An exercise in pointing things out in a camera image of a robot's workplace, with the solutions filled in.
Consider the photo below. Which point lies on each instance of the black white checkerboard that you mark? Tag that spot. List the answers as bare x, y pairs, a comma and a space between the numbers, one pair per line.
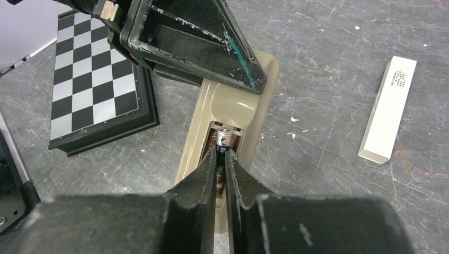
99, 95

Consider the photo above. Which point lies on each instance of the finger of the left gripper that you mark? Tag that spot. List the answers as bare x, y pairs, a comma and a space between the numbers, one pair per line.
189, 41

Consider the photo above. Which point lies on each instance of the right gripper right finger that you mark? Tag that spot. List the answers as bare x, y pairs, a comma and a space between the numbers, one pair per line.
260, 221

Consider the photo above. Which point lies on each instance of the white remote with buttons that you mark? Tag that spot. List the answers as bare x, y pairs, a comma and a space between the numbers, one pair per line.
233, 108

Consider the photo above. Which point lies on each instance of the white black remote control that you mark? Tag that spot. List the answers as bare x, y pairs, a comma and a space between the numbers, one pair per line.
383, 125

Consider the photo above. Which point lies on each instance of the battery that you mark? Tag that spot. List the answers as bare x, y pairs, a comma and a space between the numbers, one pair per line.
223, 143

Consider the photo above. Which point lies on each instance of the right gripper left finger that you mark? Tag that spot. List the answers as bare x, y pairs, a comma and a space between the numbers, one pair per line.
180, 220

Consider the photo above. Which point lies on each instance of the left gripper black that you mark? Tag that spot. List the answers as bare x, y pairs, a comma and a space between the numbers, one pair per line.
116, 15

